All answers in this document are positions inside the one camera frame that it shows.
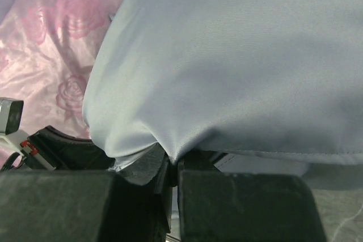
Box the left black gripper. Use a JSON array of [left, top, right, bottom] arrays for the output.
[[25, 126, 113, 171]]

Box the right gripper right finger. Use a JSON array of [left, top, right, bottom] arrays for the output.
[[177, 151, 327, 241]]

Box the grey pillowcase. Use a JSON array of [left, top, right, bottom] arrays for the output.
[[83, 0, 362, 190]]

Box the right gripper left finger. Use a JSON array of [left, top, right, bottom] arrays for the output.
[[1, 150, 171, 241]]

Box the pink floral pillow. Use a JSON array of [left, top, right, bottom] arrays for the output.
[[0, 0, 128, 169]]

